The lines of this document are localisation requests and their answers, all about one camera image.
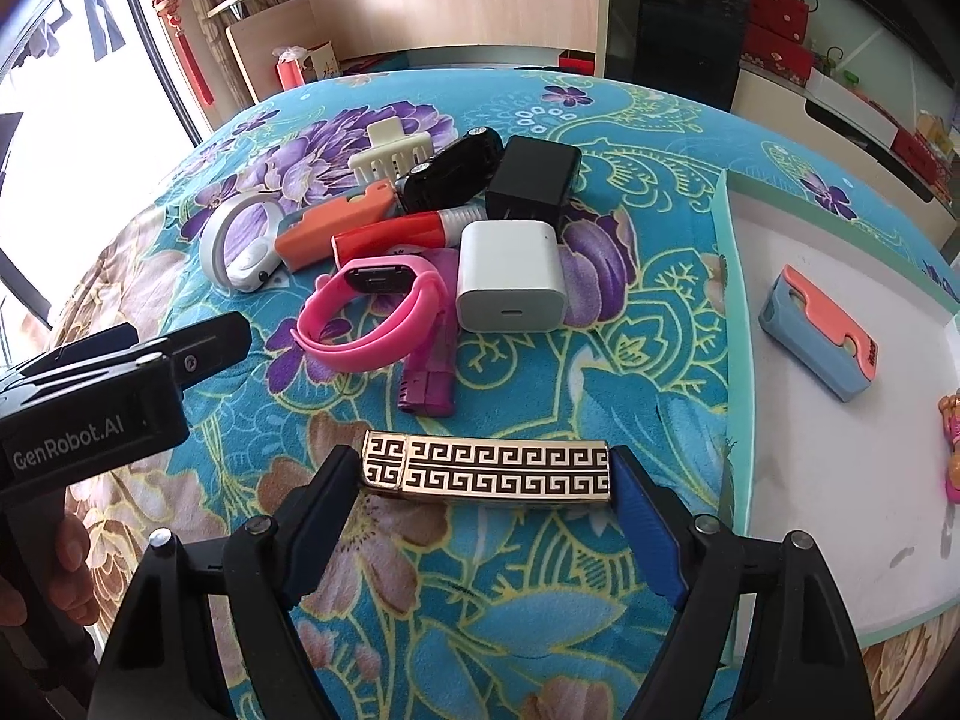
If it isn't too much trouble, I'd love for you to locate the white round ring gadget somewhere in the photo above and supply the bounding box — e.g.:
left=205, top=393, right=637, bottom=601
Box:
left=199, top=192, right=286, bottom=294

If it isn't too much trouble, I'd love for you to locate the orange blue folding case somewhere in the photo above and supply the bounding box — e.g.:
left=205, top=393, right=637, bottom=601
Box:
left=274, top=179, right=397, bottom=273

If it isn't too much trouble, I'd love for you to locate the pink smart watch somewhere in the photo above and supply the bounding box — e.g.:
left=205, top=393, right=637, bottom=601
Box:
left=293, top=255, right=449, bottom=372

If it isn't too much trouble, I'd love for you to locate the magenta lighter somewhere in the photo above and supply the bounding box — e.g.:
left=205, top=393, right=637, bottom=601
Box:
left=397, top=249, right=459, bottom=418

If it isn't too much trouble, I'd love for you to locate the red tube bottle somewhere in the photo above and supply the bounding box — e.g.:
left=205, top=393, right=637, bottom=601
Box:
left=332, top=205, right=487, bottom=268

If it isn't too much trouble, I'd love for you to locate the cream hair claw clip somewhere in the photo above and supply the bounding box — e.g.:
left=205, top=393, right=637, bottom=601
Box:
left=348, top=117, right=434, bottom=184

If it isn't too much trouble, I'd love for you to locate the gold patterned lighter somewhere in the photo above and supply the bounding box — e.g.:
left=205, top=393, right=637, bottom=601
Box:
left=361, top=431, right=610, bottom=505

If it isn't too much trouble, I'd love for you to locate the pink puppy toy figure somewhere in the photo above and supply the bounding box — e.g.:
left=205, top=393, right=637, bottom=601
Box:
left=937, top=394, right=960, bottom=504

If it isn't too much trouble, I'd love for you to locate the blue orange case with text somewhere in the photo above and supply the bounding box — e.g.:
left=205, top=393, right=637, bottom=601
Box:
left=758, top=265, right=878, bottom=403

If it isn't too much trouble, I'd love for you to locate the white USB charger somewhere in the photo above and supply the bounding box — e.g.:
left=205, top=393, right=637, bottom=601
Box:
left=455, top=220, right=568, bottom=333

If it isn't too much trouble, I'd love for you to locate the black power adapter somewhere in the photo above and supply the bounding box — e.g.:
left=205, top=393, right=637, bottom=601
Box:
left=483, top=135, right=581, bottom=231

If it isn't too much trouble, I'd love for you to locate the person's left hand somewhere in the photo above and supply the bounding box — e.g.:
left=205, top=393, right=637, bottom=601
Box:
left=0, top=514, right=99, bottom=628

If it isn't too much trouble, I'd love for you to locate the teal shallow cardboard tray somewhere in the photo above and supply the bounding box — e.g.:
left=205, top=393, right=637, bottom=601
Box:
left=711, top=172, right=958, bottom=645

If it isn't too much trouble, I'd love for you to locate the floral blue tablecloth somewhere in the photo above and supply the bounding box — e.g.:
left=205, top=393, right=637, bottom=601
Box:
left=59, top=70, right=958, bottom=718

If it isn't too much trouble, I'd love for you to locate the red hanging knot decoration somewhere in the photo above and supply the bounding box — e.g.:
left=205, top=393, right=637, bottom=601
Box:
left=151, top=0, right=215, bottom=106

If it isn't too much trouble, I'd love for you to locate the wooden curved desk counter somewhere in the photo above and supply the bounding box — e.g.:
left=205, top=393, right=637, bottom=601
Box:
left=210, top=0, right=610, bottom=101

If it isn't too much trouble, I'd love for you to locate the white flat box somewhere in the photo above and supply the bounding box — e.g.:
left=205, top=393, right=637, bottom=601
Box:
left=805, top=68, right=898, bottom=149

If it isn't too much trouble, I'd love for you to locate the cream TV stand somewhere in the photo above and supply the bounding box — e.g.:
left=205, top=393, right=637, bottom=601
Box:
left=732, top=65, right=957, bottom=255

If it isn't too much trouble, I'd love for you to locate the black cabinet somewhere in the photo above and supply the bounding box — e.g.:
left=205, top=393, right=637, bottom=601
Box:
left=604, top=0, right=748, bottom=110

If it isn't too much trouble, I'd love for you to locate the red gift box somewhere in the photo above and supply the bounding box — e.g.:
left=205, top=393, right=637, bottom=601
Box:
left=742, top=23, right=814, bottom=86

